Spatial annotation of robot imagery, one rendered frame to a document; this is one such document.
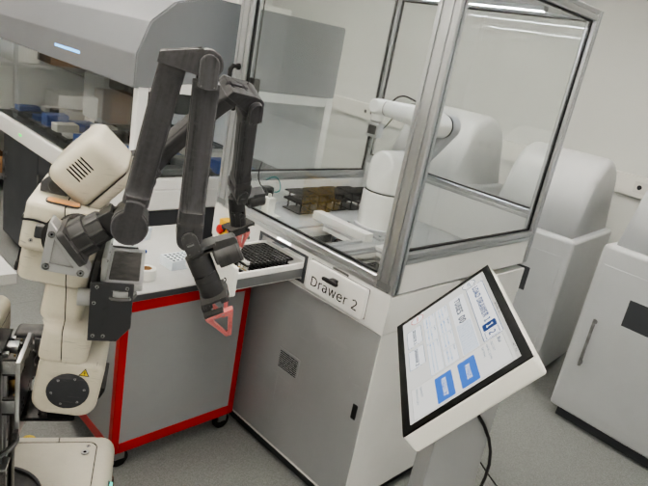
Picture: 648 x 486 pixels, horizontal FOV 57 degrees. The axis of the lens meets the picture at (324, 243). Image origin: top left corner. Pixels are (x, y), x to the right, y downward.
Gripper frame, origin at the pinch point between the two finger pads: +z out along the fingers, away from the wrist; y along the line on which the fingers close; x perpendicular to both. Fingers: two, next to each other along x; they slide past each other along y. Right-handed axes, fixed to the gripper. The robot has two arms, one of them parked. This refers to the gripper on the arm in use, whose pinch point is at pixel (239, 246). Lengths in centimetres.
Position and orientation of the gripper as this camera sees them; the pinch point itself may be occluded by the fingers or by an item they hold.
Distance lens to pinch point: 215.1
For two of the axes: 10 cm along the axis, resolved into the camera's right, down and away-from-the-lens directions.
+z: -0.1, 8.8, 4.8
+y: -7.2, 3.3, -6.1
